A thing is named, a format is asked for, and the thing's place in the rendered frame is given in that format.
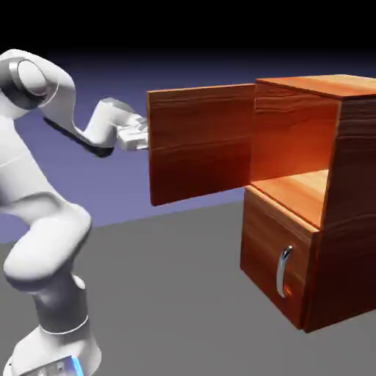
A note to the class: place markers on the wooden cabinet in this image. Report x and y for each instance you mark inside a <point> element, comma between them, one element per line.
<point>349,205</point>

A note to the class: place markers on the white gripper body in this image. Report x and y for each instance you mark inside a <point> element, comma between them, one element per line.
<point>133,141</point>

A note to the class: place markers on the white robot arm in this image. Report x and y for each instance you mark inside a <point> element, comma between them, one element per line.
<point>35,188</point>

